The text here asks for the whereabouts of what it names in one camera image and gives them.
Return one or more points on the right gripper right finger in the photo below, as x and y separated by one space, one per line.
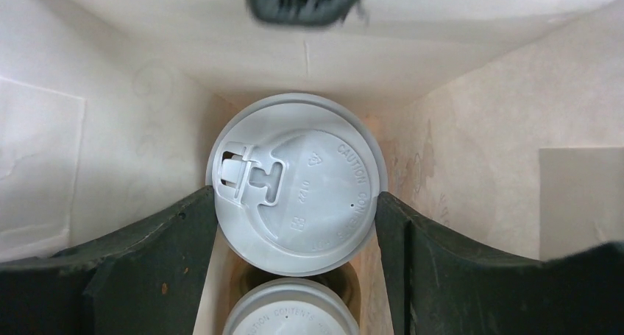
439 281

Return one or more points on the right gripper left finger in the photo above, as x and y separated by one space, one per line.
145 278

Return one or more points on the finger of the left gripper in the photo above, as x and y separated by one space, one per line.
301 13

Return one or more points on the white plastic cup lid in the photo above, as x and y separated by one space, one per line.
296 179

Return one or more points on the kraft paper takeout bag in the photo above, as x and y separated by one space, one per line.
499 119

